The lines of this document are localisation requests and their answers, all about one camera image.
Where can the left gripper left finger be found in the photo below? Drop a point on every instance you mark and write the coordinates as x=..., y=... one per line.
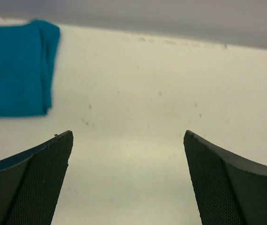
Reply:
x=31, y=181

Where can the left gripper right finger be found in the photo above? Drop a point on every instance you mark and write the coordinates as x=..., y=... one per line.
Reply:
x=229, y=189

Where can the blue t shirt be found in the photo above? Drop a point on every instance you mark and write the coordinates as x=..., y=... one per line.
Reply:
x=27, y=59

